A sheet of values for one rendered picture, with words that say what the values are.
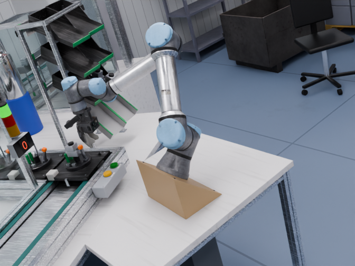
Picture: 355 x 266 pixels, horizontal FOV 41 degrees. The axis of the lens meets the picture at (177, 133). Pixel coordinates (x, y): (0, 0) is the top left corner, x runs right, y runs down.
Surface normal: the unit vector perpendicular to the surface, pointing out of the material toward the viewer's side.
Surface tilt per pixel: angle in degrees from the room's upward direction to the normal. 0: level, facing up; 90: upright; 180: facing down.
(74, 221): 90
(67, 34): 25
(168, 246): 0
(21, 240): 0
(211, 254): 90
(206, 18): 90
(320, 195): 0
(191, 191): 90
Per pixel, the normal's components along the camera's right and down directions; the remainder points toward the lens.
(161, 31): -0.35, -0.26
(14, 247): -0.25, -0.86
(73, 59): 0.13, -0.76
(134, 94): 0.91, -0.05
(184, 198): 0.58, 0.23
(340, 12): -0.74, 0.46
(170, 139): -0.33, -0.02
